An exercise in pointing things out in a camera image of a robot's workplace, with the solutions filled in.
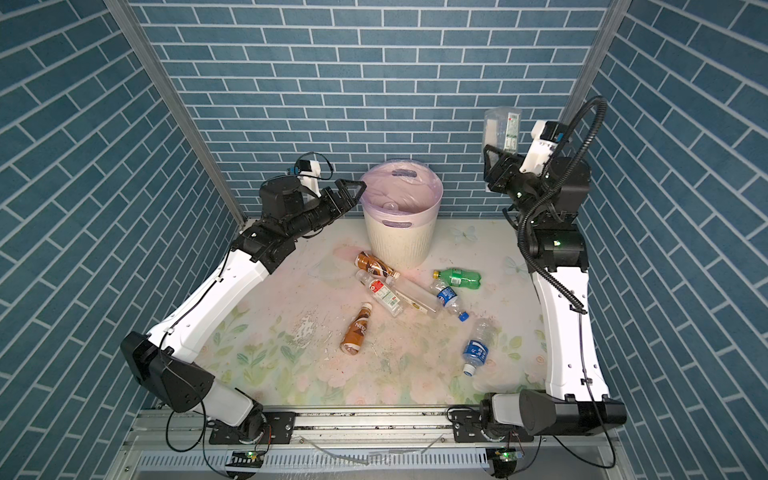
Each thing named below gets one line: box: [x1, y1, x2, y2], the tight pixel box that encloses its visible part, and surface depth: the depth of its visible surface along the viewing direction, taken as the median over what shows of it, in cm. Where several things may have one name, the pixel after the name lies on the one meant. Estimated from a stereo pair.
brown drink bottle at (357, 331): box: [340, 302, 373, 356], surface depth 87 cm
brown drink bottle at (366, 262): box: [354, 251, 400, 279], surface depth 104 cm
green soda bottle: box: [432, 268, 482, 289], surface depth 101 cm
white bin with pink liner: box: [360, 159, 443, 272], surface depth 98 cm
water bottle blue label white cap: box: [462, 318, 497, 377], surface depth 84 cm
